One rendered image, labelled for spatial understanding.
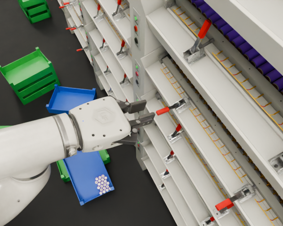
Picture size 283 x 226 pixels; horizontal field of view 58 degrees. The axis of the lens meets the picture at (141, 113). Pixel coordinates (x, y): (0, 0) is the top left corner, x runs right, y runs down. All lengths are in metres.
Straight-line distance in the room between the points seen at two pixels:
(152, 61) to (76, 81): 1.29
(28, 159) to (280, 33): 0.41
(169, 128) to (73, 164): 0.82
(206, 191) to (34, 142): 0.54
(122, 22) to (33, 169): 0.63
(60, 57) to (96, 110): 1.74
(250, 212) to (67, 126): 0.43
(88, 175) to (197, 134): 1.00
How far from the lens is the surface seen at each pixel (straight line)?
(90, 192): 1.57
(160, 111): 0.67
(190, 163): 0.84
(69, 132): 0.47
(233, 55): 0.54
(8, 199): 0.53
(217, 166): 0.65
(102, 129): 0.49
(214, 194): 0.83
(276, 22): 0.37
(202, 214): 1.00
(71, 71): 2.10
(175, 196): 1.20
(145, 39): 0.72
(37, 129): 0.47
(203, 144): 0.67
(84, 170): 1.57
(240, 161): 0.63
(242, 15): 0.39
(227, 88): 0.52
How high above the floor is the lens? 1.51
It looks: 57 degrees down
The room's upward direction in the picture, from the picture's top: straight up
